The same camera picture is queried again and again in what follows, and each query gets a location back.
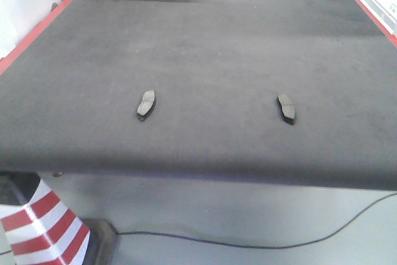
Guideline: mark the brake pad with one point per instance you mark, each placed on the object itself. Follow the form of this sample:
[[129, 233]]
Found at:
[[146, 105], [287, 109]]

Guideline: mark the grey conveyor belt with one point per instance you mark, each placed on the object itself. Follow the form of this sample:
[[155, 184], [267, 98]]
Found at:
[[69, 102]]

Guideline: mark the right red white cone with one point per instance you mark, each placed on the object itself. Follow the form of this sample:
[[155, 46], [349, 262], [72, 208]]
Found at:
[[41, 229]]

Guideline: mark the red conveyor side rail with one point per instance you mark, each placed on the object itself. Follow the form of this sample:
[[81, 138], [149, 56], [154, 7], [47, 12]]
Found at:
[[8, 60]]

